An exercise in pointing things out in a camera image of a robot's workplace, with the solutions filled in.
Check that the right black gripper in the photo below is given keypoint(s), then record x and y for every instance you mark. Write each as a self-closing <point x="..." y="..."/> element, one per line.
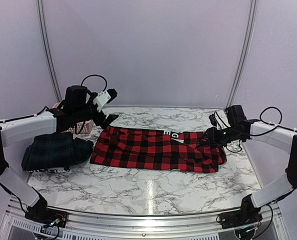
<point x="212" y="137"/>

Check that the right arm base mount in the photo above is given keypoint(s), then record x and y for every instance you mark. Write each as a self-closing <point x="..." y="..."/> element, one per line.
<point x="245" y="215"/>

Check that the red black plaid garment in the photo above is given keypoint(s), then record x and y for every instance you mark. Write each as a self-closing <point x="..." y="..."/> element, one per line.
<point x="149" y="149"/>

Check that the folded striped garment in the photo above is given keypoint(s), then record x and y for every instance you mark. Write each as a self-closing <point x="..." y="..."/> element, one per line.
<point x="64" y="169"/>

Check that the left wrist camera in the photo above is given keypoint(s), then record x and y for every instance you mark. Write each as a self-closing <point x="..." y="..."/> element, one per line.
<point x="77" y="97"/>

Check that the dark green plaid garment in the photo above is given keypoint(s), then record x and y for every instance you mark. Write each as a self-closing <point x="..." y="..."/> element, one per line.
<point x="57" y="150"/>

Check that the aluminium front frame rail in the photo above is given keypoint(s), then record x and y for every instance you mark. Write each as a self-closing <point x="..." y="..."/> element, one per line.
<point x="100" y="226"/>

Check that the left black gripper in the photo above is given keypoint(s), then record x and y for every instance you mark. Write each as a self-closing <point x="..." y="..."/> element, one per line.
<point x="98" y="120"/>

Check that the aluminium corner post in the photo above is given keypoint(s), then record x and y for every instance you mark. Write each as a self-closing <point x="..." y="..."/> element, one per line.
<point x="47" y="49"/>
<point x="246" y="44"/>

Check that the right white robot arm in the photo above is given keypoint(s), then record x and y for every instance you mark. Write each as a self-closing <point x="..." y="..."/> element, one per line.
<point x="273" y="139"/>

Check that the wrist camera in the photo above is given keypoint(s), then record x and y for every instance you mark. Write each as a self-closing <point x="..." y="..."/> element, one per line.
<point x="234" y="115"/>
<point x="77" y="97"/>

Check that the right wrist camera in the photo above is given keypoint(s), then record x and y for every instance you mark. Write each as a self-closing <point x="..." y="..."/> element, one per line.
<point x="234" y="115"/>

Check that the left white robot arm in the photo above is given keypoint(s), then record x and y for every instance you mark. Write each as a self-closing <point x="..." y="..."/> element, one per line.
<point x="18" y="132"/>

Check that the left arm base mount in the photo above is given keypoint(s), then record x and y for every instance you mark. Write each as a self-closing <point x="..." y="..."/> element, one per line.
<point x="41" y="213"/>

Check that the right aluminium corner post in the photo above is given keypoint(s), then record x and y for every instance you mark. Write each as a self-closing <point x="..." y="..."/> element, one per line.
<point x="246" y="44"/>

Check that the left aluminium corner post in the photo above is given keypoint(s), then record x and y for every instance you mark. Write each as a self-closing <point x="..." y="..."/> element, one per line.
<point x="47" y="49"/>

